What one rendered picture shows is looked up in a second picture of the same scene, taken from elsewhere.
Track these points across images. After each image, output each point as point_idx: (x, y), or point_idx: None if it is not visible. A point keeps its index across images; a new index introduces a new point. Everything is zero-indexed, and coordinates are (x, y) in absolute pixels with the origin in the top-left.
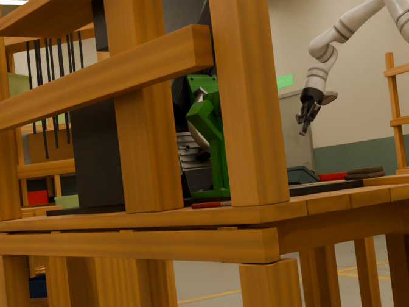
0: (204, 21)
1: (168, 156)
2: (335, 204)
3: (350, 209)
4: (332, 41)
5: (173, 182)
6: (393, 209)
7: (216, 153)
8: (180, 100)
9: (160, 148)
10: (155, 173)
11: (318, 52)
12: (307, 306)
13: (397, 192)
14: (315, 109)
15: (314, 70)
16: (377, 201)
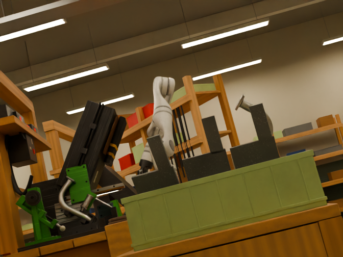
0: (77, 134)
1: (7, 227)
2: (27, 255)
3: (64, 252)
4: (152, 127)
5: (10, 240)
6: (102, 246)
7: (32, 221)
8: (64, 183)
9: (2, 224)
10: (0, 237)
11: (148, 135)
12: None
13: (80, 240)
14: (139, 173)
15: (145, 147)
16: (62, 249)
